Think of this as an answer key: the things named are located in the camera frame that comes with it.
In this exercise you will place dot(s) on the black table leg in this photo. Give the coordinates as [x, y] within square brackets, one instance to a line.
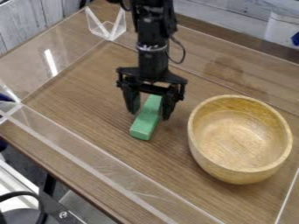
[49, 185]

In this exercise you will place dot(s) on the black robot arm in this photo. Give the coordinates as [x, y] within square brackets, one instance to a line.
[155, 25]

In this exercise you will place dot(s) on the clear acrylic enclosure wall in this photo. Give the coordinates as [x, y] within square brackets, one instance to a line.
[69, 123]

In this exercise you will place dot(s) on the white container in background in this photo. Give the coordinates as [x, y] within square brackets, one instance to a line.
[281, 27]

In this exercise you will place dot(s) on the brown wooden bowl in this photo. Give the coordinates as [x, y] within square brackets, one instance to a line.
[239, 138]

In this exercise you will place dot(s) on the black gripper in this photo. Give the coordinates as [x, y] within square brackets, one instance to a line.
[152, 78]

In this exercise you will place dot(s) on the green rectangular block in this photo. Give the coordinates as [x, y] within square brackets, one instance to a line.
[147, 119]

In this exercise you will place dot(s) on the black chair at corner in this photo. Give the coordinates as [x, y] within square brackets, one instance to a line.
[48, 208]

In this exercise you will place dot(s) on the blue object at right edge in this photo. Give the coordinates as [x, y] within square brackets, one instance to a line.
[295, 39]

